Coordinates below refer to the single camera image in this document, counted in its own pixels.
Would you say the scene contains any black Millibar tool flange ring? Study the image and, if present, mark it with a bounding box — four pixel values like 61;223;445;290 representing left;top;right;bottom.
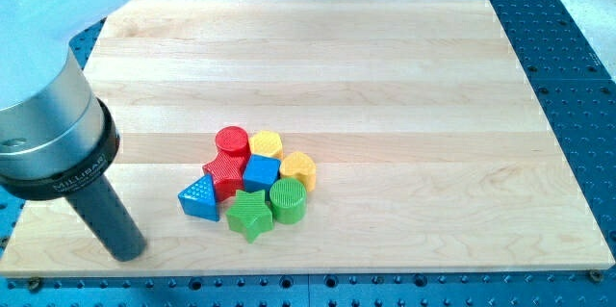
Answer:
1;98;120;201

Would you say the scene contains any blue triangle block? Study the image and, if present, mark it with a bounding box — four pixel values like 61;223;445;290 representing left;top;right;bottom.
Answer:
178;174;220;222

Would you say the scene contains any blue cube block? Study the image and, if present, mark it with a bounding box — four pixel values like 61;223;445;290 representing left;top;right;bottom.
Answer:
243;154;281;197

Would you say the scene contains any brass board clamp screw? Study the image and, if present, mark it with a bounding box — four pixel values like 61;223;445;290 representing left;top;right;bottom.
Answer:
588;270;603;283
26;277;42;292

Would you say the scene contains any yellow hexagon block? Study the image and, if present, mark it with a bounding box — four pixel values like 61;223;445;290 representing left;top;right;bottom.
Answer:
248;130;284;160

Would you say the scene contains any green cylinder block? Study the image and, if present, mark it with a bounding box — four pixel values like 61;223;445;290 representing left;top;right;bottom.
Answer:
269;177;307;224

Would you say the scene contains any brass board clamp screw left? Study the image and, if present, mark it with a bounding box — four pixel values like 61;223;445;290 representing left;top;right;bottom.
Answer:
26;277;42;292

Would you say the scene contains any red cylinder block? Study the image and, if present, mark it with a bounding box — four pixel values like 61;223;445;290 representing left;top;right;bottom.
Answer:
215;126;250;156

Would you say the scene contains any red star block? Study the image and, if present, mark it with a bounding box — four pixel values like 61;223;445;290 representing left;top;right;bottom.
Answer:
202;152;249;202

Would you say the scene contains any green star block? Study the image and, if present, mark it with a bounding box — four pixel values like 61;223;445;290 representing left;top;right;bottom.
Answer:
225;190;274;243

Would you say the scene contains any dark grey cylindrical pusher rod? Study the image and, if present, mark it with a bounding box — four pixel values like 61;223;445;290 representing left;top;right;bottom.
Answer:
65;175;146;262

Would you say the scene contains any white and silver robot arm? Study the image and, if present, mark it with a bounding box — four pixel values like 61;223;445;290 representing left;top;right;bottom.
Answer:
1;0;146;262

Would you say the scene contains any light wooden board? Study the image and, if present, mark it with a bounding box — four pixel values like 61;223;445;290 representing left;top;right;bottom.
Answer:
1;0;614;277

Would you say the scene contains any brass board clamp screw right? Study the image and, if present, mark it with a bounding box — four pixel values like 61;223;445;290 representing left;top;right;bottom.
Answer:
588;270;603;283

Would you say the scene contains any yellow heart block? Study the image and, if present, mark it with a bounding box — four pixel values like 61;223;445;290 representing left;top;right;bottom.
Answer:
279;151;317;192

